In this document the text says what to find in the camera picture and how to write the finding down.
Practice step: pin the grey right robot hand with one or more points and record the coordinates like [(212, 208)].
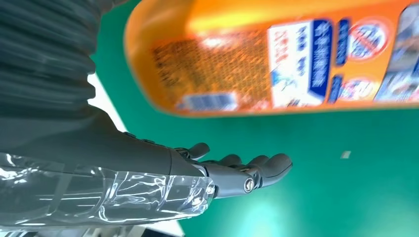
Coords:
[(98, 153)]

